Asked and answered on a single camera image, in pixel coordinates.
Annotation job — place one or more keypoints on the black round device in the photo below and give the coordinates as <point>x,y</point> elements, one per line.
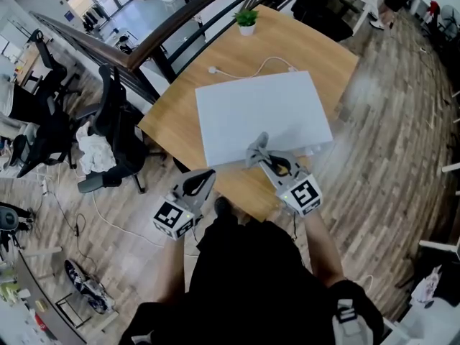
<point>9,218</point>

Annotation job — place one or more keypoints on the person's black clothing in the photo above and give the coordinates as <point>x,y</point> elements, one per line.
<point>251,282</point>

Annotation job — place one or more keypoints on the dark wooden handrail railing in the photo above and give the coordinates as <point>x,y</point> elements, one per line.
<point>125,58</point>

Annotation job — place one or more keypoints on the white shelf unit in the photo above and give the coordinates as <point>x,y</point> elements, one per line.
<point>431,322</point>

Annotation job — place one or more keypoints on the pale crumpled cloth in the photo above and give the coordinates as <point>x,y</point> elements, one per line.
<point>426,286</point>

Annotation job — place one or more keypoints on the grey cloth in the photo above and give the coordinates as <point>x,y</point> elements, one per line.
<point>257,149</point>

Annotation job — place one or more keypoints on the person's left forearm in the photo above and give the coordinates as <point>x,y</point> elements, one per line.
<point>172,268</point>

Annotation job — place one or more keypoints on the black padded office chair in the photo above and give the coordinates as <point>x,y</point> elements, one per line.
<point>320,9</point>

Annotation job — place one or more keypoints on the black mesh office chair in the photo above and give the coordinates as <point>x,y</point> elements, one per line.
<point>115,135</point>

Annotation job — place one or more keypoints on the white board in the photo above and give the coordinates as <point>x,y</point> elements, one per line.
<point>262,113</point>

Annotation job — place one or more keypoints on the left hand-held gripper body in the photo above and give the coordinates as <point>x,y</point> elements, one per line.
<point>172,217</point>

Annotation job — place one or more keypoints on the person's right forearm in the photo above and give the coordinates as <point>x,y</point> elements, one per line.
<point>323,246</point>

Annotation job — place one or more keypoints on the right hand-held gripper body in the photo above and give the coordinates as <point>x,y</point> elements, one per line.
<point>302,194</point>

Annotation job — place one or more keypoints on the person's black shoe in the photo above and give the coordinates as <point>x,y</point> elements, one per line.
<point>223,207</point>

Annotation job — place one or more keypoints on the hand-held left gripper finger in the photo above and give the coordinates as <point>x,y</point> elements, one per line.
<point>191,183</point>
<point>200,188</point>

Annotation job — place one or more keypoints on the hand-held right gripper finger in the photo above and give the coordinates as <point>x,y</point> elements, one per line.
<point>285,164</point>
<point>274,166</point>

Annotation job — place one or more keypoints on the white crumpled cloth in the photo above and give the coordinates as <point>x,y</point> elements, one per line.
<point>96,151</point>

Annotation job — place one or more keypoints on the black white patterned bag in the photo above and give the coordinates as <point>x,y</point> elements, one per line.
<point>90,288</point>

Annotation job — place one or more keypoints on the small potted plant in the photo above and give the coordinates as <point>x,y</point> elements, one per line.
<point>246,20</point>

